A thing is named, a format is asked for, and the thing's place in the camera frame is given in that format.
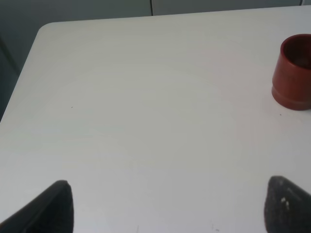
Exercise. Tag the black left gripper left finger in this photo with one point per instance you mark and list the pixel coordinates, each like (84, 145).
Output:
(50, 212)

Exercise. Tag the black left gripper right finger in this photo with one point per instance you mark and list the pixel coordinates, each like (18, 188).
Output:
(287, 207)

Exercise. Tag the red plastic cup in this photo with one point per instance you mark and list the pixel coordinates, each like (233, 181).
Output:
(291, 82)

